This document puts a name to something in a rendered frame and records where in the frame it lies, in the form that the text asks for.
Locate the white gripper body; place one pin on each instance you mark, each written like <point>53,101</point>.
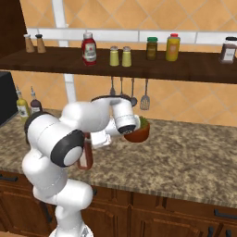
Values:
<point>101,139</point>

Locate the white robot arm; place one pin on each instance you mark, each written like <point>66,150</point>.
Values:
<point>52,139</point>

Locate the dark vinegar bottle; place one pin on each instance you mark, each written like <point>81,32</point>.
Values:
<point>35,105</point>

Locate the yellow-green shaker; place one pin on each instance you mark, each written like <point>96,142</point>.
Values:
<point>114,57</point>
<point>126,57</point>

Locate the brown wooden cabinet door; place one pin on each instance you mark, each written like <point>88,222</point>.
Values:
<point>172,223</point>
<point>106,222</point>
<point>18,216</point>

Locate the yellow oil bottle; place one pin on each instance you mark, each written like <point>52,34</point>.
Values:
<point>22,108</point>

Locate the red ketchup bottle white cap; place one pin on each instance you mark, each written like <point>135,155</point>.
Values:
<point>89,49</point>

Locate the brown shaker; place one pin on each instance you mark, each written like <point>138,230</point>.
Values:
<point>40,44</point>
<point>29,44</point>

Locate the yellow mustard bottle red cap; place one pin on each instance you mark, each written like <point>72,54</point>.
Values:
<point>172,47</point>

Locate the dark wooden cabinet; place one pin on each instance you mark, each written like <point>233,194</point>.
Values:
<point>10,27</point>

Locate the red-brown bowl with greens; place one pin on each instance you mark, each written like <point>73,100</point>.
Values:
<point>140,132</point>

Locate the grey hanging spoon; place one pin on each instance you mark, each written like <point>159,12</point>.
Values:
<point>112,89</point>

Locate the grey hanging ladle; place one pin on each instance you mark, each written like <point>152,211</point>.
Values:
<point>133,98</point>

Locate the grey hanging utensil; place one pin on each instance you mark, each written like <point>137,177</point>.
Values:
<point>121,86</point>

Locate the grey hanging slotted spatula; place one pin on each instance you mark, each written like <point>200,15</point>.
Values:
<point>145,101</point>

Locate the brown wooden drawer front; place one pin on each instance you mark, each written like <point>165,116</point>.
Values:
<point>14,186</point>
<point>200,211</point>
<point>112,197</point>

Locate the dark wooden shelf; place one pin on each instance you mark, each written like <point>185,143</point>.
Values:
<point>172,68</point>

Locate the olive jar green lid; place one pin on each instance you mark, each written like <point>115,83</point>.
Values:
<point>152,49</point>

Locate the black microwave oven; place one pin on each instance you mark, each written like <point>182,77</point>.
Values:
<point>6,95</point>

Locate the brown jar white label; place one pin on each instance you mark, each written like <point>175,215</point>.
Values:
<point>228,51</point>

